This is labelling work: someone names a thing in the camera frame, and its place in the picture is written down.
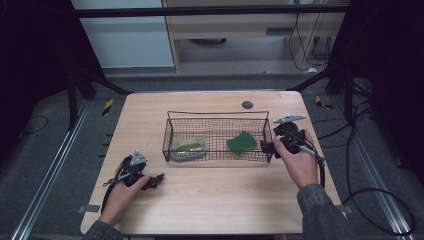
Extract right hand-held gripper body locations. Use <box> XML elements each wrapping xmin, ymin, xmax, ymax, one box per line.
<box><xmin>272</xmin><ymin>114</ymin><xmax>308</xmax><ymax>155</ymax></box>

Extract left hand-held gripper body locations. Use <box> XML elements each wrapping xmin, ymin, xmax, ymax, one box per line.
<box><xmin>114</xmin><ymin>149</ymin><xmax>150</xmax><ymax>188</ymax></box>

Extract yellow and green sponge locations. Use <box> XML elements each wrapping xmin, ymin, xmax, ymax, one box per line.
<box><xmin>226</xmin><ymin>130</ymin><xmax>258</xmax><ymax>159</ymax></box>

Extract green oval sponge grey rim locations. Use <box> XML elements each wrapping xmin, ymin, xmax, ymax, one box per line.
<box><xmin>168</xmin><ymin>136</ymin><xmax>210</xmax><ymax>163</ymax></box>

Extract black wire mesh basket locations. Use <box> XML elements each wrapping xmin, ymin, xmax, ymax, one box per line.
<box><xmin>162</xmin><ymin>110</ymin><xmax>275</xmax><ymax>164</ymax></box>

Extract person's left hand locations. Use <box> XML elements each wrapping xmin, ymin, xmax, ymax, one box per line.
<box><xmin>98</xmin><ymin>174</ymin><xmax>151</xmax><ymax>227</ymax></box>

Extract person's right hand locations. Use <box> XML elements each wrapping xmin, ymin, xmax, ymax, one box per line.
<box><xmin>272</xmin><ymin>129</ymin><xmax>321</xmax><ymax>191</ymax></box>

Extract yellow and black tape strip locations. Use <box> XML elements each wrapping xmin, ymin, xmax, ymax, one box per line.
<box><xmin>101</xmin><ymin>98</ymin><xmax>115</xmax><ymax>117</ymax></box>
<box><xmin>314</xmin><ymin>95</ymin><xmax>335</xmax><ymax>111</ymax></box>

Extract black metal stand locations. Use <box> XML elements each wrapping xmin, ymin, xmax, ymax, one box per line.
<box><xmin>287</xmin><ymin>61</ymin><xmax>372</xmax><ymax>122</ymax></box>
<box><xmin>65</xmin><ymin>64</ymin><xmax>134</xmax><ymax>132</ymax></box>

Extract black curtain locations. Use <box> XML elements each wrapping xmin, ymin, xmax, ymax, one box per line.
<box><xmin>328</xmin><ymin>0</ymin><xmax>424</xmax><ymax>186</ymax></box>
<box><xmin>0</xmin><ymin>0</ymin><xmax>105</xmax><ymax>163</ymax></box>

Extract light wooden desk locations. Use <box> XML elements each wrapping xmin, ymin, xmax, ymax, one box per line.
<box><xmin>161</xmin><ymin>0</ymin><xmax>350</xmax><ymax>73</ymax></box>

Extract white cabinet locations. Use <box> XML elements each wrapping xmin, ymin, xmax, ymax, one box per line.
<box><xmin>71</xmin><ymin>0</ymin><xmax>175</xmax><ymax>70</ymax></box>

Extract black horizontal bar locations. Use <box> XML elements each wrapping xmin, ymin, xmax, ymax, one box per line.
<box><xmin>74</xmin><ymin>4</ymin><xmax>350</xmax><ymax>19</ymax></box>

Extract left hand-held gripper cable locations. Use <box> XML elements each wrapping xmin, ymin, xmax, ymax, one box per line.
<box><xmin>100</xmin><ymin>155</ymin><xmax>133</xmax><ymax>215</ymax></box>

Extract hand-held gripper cable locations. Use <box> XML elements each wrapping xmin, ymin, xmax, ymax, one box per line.
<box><xmin>288</xmin><ymin>129</ymin><xmax>327</xmax><ymax>190</ymax></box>
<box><xmin>100</xmin><ymin>155</ymin><xmax>133</xmax><ymax>215</ymax></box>

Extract right hand-held gripper cable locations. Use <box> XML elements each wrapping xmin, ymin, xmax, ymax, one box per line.
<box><xmin>288</xmin><ymin>129</ymin><xmax>327</xmax><ymax>190</ymax></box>

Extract long black looped floor cable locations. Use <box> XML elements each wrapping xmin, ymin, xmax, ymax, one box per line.
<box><xmin>341</xmin><ymin>99</ymin><xmax>418</xmax><ymax>237</ymax></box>

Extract silver metal floor rail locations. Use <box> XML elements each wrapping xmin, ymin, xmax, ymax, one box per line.
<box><xmin>329</xmin><ymin>95</ymin><xmax>416</xmax><ymax>240</ymax></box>
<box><xmin>9</xmin><ymin>99</ymin><xmax>93</xmax><ymax>240</ymax></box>

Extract black cables under desk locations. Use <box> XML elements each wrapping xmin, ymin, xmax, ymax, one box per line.
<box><xmin>287</xmin><ymin>12</ymin><xmax>332</xmax><ymax>72</ymax></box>

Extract thin black floor cable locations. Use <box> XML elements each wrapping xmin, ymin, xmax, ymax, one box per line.
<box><xmin>19</xmin><ymin>114</ymin><xmax>50</xmax><ymax>136</ymax></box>

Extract grey desk drawer handle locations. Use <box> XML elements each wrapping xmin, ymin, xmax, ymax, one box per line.
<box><xmin>265</xmin><ymin>27</ymin><xmax>295</xmax><ymax>37</ymax></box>

